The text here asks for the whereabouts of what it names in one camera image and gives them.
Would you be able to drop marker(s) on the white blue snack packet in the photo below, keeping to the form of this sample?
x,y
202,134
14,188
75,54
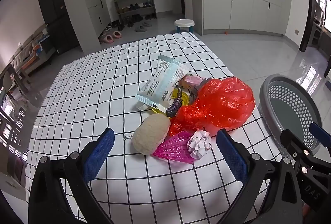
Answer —
x,y
163,82

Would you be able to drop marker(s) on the black wardrobe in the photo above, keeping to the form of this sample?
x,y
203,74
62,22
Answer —
x,y
57,12

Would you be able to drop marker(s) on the red plastic bag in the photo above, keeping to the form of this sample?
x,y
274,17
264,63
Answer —
x,y
222,102

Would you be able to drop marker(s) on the grey cabinet counter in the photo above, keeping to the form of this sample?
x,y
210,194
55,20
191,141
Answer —
x,y
232,9

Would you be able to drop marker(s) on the pink snack packet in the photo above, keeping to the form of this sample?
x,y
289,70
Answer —
x,y
192,81

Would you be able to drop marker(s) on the pink plastic shuttlecock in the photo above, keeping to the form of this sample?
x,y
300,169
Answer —
x,y
173,147

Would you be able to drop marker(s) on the grey slipper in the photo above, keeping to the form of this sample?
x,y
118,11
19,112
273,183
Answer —
x,y
141,28
147,24

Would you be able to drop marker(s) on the white checked cloth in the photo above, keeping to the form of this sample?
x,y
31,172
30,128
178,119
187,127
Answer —
x,y
103,84

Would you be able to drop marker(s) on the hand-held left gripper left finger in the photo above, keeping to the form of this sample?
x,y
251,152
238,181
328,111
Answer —
x,y
99,154

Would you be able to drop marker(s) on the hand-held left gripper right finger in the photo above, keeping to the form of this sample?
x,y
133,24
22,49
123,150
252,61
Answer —
x,y
231,156

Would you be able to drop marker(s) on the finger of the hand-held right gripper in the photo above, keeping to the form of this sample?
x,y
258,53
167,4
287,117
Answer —
x,y
319,133
292,142

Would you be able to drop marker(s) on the group of dark shoes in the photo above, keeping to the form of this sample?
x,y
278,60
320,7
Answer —
x,y
135,17

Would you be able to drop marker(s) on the white shelf cabinet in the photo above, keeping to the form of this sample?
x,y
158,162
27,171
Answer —
x,y
95,12

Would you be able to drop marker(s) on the purple dinosaur toy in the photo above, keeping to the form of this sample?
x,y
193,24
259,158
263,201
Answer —
x,y
174,107

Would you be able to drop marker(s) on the white stool with teal legs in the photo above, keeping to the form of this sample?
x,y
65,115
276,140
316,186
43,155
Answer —
x,y
184,23

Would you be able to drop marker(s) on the paper ball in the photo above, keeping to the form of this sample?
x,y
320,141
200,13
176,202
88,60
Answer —
x,y
199,144

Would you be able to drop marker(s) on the grey shoe rack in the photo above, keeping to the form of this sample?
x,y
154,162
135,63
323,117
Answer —
x,y
152,4

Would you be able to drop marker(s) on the grey perforated basket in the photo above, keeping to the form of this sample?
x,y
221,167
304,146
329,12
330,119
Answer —
x,y
284,110

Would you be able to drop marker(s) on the beige plush toy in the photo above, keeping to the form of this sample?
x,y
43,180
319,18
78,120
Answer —
x,y
150,133

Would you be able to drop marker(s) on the grey sofa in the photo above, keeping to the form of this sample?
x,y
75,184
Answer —
x,y
28,56

